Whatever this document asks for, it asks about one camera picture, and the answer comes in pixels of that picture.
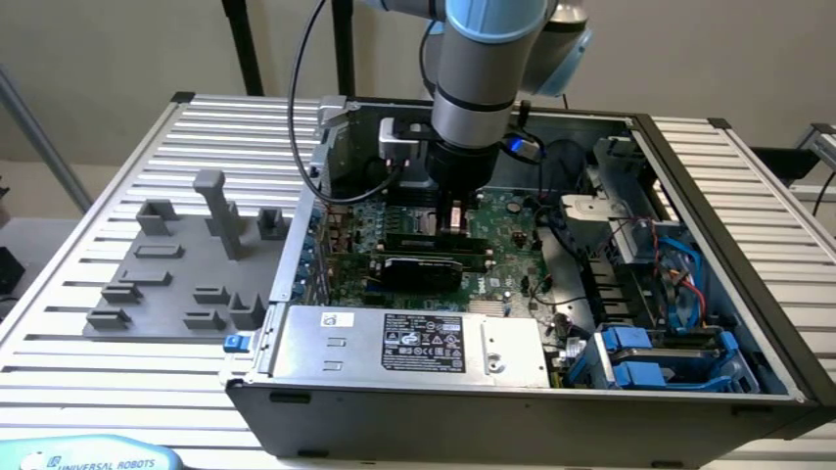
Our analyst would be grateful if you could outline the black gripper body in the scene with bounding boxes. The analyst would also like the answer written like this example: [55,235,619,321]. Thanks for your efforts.
[424,139,499,198]

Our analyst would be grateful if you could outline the CPU socket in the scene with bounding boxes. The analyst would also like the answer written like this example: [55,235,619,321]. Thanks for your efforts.
[399,205,443,237]

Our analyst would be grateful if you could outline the green motherboard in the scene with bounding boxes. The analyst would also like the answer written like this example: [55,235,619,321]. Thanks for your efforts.
[312,188,576,314]

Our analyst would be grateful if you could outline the black plug with blue light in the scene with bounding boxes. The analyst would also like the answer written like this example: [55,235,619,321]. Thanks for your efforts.
[503,100,547,163]

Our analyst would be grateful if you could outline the black graphics card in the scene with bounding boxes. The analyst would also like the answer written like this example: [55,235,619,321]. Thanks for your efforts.
[376,255,469,296]

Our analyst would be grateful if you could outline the silver power supply unit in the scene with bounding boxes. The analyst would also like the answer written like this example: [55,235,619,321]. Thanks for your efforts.
[268,305,571,391]

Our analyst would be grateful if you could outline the black stand pole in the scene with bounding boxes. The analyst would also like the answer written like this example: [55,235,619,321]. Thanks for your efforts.
[220,0,265,97]
[329,0,359,102]

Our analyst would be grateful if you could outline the blue disk bay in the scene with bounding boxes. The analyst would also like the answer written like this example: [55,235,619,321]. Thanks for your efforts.
[565,321,767,395]

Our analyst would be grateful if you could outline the black open PC case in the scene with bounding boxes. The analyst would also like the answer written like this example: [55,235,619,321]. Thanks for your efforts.
[224,96,821,462]

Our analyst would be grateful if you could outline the grey parts rack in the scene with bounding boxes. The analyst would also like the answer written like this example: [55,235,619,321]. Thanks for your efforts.
[80,168,292,345]

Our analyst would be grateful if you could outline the black box beside table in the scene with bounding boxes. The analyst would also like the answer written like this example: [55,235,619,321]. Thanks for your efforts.
[0,245,28,298]

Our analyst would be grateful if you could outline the blue Universal Robots base cap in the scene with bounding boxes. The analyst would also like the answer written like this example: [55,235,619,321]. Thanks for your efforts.
[0,433,183,470]

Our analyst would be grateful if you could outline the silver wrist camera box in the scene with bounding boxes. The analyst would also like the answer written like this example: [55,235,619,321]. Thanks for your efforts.
[376,117,435,170]

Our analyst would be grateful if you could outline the black camera cable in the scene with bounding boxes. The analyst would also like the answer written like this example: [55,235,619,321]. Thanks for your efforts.
[288,0,401,203]

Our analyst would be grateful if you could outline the blue disk wire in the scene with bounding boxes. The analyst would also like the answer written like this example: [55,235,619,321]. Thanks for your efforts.
[652,233,709,336]

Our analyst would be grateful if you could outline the red wire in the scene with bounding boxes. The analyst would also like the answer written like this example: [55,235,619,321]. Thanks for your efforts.
[652,219,709,330]

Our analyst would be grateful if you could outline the aluminium frame beside table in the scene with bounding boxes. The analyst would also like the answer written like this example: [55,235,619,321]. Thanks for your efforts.
[748,120,836,217]

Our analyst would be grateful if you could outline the grey metal frame pole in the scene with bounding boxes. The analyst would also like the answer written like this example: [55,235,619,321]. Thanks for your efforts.
[0,63,95,214]

